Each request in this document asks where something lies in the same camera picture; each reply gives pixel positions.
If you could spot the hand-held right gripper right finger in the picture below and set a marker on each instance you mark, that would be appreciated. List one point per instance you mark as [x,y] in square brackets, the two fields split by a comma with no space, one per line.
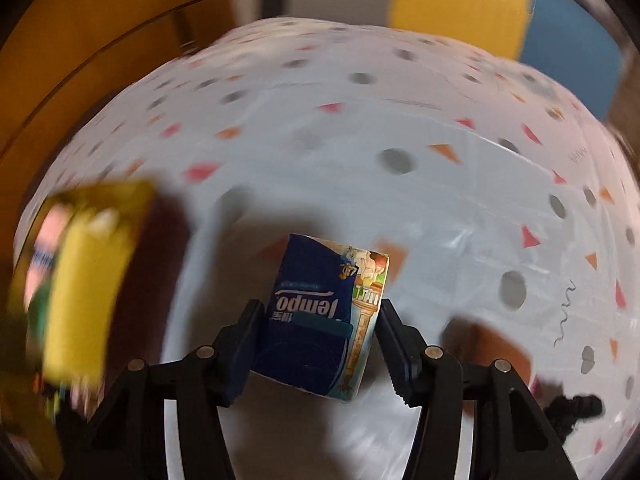
[400,360]

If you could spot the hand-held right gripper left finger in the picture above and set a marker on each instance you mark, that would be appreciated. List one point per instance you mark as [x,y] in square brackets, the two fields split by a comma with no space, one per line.
[240,360]

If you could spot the blue tissue packet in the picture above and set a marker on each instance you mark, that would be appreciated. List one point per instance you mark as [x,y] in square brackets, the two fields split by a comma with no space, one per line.
[310,310]

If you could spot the dark brown box yellow lining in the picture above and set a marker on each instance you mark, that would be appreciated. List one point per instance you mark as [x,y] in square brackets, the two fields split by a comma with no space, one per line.
[85,285]

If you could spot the brown makeup sponge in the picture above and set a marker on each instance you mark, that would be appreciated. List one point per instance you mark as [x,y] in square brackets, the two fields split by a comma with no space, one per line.
[485,345]

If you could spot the black scrunchie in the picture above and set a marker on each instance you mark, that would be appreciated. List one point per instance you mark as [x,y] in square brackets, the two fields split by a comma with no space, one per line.
[580,407]

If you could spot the orange wooden cabinet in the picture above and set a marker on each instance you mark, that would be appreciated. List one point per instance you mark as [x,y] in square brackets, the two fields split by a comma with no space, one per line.
[100,35]

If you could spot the grey yellow blue chair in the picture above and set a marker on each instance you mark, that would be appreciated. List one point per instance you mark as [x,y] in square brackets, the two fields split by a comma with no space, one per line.
[450,5]

